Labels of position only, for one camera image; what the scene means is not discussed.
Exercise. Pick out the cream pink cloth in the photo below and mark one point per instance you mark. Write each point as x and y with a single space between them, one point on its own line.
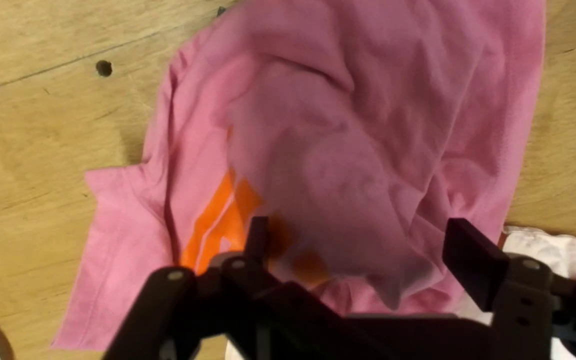
557 251

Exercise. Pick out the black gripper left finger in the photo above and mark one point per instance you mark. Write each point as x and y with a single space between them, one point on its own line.
256 239

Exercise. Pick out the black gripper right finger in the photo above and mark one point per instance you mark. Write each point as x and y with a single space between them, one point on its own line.
475 262

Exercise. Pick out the pink t-shirt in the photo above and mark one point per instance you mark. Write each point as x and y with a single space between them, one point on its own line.
356 126

